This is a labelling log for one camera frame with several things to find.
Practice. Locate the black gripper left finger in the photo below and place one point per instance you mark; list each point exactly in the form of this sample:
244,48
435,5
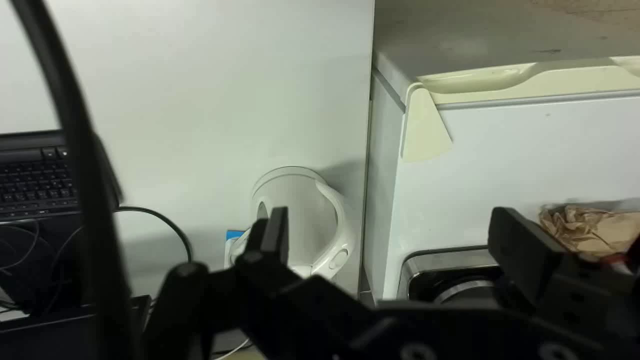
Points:
275,232

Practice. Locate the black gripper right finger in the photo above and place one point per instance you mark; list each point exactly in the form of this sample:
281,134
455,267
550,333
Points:
527,253

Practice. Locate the blue white paper packet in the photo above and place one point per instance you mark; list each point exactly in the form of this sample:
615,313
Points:
232,243

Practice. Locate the white electric kettle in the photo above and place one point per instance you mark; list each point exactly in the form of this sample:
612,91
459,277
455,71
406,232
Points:
330,221

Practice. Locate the crumpled brown paper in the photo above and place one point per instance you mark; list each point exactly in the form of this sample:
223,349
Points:
593,230

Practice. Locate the black computer monitor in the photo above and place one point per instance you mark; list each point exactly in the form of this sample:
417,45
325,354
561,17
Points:
32,181

